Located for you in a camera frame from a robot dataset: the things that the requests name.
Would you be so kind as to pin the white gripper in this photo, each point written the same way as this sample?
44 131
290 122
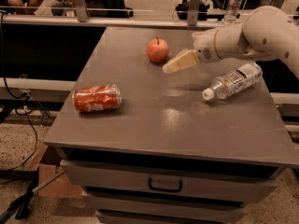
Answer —
204 45

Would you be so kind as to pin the red apple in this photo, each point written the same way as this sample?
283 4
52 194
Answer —
157 50

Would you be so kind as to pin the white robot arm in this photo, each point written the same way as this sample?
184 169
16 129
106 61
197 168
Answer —
266 34

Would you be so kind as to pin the crushed red coke can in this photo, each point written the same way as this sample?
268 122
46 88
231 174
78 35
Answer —
97 98

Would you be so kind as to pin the clear plastic water bottle lying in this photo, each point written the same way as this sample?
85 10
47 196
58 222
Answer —
233 82

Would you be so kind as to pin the upright water bottle background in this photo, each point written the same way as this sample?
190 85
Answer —
232 10

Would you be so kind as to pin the grey drawer cabinet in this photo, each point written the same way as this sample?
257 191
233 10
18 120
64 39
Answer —
227 154

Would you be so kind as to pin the cardboard box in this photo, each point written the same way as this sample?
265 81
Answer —
47 161

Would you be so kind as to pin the grey metal rail frame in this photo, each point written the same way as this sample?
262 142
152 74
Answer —
157 11

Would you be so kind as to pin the black drawer handle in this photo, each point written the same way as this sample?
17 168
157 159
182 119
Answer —
170 185

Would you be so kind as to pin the black handled floor tool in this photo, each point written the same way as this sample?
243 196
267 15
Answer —
19 207

